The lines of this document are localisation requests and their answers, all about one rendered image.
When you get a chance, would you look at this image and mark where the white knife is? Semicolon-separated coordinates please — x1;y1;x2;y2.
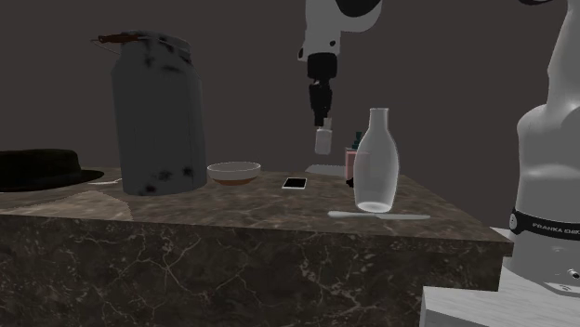
326;209;432;222

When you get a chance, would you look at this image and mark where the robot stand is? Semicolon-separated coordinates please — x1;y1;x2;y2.
418;226;580;327

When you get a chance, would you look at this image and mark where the black brimmed hat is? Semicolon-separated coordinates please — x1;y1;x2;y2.
0;148;106;193

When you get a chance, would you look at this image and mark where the white bowl with brown base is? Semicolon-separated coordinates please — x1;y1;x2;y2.
206;161;263;188

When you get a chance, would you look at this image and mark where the pink bottle with teal cap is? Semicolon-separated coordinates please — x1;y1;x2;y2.
344;131;364;189

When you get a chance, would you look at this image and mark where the large grey milk can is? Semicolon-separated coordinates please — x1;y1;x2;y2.
89;29;209;197

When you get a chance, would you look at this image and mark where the clear glass bottle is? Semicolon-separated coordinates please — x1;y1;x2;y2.
351;107;402;215

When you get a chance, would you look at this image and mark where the small white bottle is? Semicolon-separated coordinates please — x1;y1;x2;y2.
314;118;334;156

